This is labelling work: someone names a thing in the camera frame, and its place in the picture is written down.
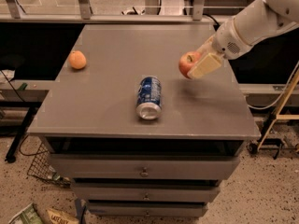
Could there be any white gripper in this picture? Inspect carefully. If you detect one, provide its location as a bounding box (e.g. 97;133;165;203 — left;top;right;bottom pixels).
187;17;252;79

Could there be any red apple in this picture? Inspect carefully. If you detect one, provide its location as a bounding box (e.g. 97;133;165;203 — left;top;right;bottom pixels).
178;51;201;78

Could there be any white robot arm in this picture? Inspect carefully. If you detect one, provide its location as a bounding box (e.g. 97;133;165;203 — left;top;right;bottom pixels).
187;0;299;79

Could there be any blue pepsi can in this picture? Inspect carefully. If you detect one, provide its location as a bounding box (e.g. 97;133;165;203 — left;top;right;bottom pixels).
135;77;162;120

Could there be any grey drawer cabinet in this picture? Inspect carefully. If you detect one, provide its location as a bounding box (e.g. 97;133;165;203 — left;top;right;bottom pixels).
29;25;259;217

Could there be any yellow wheeled stand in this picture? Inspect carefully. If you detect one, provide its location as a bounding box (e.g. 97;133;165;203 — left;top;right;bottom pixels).
248;70;299;159

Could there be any orange fruit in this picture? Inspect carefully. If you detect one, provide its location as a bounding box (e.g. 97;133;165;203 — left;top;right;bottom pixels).
68;50;87;70

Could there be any top grey drawer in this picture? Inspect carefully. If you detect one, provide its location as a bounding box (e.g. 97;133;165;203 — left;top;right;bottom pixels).
49;154;239;180

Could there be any grey drawer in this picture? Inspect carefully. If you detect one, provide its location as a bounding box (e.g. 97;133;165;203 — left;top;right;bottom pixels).
71;183;220;203
87;203;207;217
49;154;239;180

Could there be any middle grey drawer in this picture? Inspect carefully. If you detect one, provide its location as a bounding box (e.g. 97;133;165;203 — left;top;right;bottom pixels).
71;183;220;203

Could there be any black table leg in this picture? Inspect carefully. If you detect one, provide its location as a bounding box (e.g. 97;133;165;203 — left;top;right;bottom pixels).
5;107;36;163

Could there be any bottom grey drawer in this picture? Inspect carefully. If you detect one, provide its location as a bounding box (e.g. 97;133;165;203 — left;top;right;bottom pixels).
87;203;207;217

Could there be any tan chip bag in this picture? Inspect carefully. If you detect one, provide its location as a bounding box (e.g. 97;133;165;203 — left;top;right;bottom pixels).
47;208;79;224

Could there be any green snack bag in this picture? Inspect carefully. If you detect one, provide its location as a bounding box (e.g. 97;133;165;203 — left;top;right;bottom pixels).
8;203;44;224

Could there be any metal railing frame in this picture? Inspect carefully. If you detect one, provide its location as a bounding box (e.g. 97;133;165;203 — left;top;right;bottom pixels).
0;0;299;26

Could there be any black cable on floor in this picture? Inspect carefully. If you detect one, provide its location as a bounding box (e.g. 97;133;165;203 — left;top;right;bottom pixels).
18;134;48;157

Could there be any black wire basket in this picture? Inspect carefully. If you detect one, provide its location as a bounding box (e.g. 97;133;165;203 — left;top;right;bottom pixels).
27;144;70;188

